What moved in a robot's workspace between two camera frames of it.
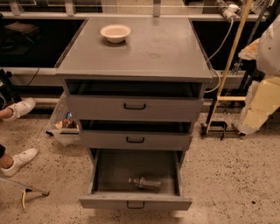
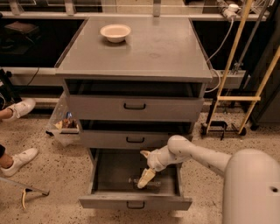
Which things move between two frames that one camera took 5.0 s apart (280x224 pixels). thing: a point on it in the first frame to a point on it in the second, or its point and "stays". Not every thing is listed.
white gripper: [269, 55] to [155, 161]
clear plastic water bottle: [144, 184] stays
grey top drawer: [134, 100] stays
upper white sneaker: [20, 108] stays
